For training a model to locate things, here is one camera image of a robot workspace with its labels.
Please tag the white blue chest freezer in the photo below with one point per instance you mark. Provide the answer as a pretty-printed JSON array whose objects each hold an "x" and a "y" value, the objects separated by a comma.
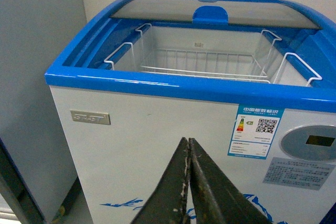
[{"x": 119, "y": 165}]

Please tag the energy efficiency label sticker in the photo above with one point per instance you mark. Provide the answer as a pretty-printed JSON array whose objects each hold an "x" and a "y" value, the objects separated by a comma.
[{"x": 254, "y": 131}]

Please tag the white wire freezer basket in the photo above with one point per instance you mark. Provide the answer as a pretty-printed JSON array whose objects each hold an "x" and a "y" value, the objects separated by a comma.
[{"x": 217, "y": 54}]

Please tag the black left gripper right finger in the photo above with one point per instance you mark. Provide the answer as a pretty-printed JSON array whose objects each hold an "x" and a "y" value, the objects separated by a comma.
[{"x": 215, "y": 197}]

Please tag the grey cabinet at left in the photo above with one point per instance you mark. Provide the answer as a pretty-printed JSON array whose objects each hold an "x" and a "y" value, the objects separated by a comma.
[{"x": 33, "y": 34}]

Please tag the silver brand name plate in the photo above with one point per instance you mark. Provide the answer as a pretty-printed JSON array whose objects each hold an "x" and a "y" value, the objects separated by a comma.
[{"x": 90, "y": 117}]

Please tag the grey instruction sticker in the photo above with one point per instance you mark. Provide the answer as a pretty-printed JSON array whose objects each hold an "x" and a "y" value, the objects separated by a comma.
[{"x": 298, "y": 174}]

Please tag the oval grey control panel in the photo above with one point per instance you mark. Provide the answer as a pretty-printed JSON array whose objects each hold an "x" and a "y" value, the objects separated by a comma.
[{"x": 310, "y": 143}]

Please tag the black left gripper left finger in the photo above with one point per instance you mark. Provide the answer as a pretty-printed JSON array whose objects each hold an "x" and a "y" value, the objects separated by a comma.
[{"x": 167, "y": 203}]

